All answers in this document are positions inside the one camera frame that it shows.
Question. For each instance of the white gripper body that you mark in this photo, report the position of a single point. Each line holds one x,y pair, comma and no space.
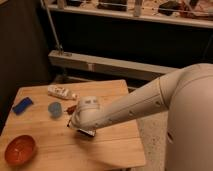
87,103

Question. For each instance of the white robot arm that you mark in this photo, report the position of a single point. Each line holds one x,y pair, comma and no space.
185,94

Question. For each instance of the blue ceramic cup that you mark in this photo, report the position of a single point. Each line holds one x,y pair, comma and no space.
55,109

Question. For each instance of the small red object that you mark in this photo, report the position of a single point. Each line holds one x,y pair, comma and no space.
71,109

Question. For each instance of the white tube with red label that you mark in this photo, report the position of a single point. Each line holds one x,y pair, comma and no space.
61,92

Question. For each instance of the metal pole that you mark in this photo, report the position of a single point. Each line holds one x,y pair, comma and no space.
58,45

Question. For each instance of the blue rectangular block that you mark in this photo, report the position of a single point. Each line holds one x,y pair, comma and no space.
22,106

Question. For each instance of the orange bowl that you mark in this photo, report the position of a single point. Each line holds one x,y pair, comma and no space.
20,150

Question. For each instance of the wooden shelf rail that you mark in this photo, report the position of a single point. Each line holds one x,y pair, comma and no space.
194,13

